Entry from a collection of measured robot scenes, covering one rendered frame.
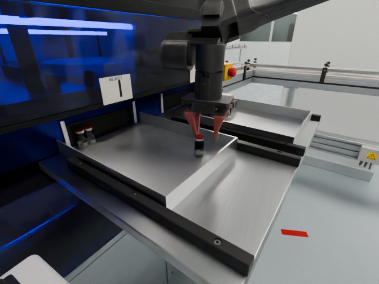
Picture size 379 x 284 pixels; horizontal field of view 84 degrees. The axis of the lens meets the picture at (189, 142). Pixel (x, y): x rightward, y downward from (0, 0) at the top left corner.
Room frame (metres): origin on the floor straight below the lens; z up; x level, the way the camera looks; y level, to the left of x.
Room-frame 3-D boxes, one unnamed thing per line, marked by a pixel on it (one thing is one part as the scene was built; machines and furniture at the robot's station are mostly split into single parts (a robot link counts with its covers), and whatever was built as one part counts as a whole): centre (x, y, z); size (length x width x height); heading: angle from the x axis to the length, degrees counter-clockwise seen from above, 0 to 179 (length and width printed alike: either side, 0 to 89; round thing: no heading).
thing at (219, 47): (0.45, -0.03, 1.09); 0.07 x 0.06 x 0.07; 68
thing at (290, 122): (0.66, -0.19, 0.90); 0.34 x 0.26 x 0.04; 54
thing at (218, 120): (0.44, -0.05, 0.96); 0.07 x 0.07 x 0.09; 71
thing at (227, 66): (1.00, -0.15, 1.00); 0.08 x 0.07 x 0.07; 54
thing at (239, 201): (0.55, -0.06, 0.87); 0.70 x 0.48 x 0.02; 144
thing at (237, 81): (1.32, -0.20, 0.92); 0.69 x 0.16 x 0.16; 144
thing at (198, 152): (0.44, -0.02, 0.90); 0.02 x 0.02 x 0.04
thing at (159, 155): (0.45, 0.10, 0.90); 0.34 x 0.26 x 0.04; 54
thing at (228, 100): (0.45, -0.04, 1.03); 0.10 x 0.07 x 0.07; 71
